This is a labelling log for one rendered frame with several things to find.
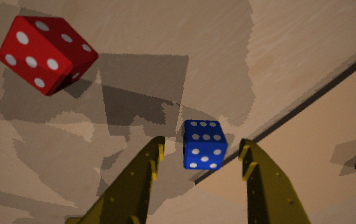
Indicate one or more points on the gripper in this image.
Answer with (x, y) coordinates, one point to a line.
(271, 197)

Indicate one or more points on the blue die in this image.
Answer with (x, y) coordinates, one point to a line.
(204, 145)

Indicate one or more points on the red die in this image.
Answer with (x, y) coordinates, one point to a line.
(46, 52)

